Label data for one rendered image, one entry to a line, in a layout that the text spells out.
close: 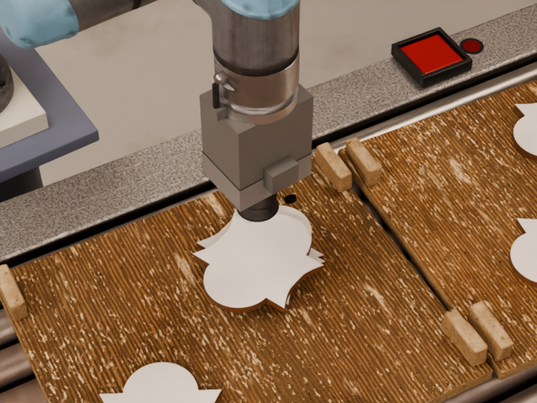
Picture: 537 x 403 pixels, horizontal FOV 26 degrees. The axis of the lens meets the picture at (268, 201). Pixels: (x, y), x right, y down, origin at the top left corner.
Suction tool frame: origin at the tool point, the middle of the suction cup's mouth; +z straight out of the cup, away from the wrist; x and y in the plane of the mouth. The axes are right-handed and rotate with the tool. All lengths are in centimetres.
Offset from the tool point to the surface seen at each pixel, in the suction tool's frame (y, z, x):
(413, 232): 17.6, 11.4, -5.1
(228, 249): -1.8, 8.4, 2.8
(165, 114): 52, 105, 113
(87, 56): 48, 105, 142
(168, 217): -3.4, 11.4, 12.7
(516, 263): 23.1, 10.4, -15.5
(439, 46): 41.3, 12.1, 17.5
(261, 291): -2.2, 8.4, -3.8
